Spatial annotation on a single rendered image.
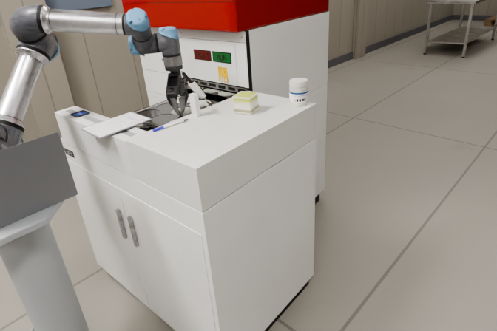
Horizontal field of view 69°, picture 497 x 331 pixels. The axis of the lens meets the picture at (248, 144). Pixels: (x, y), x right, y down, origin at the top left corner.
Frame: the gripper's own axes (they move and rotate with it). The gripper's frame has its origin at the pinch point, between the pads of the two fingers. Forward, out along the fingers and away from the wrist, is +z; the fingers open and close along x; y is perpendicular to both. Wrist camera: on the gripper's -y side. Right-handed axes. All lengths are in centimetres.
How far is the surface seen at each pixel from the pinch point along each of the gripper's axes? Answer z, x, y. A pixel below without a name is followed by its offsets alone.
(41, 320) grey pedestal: 51, 48, -57
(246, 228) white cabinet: 26, -25, -48
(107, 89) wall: 32, 91, 169
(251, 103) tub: -9.8, -30.1, -22.5
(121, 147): -1.6, 15.3, -34.5
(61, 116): -4.2, 47.8, -4.1
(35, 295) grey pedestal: 40, 47, -57
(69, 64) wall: 5, 110, 151
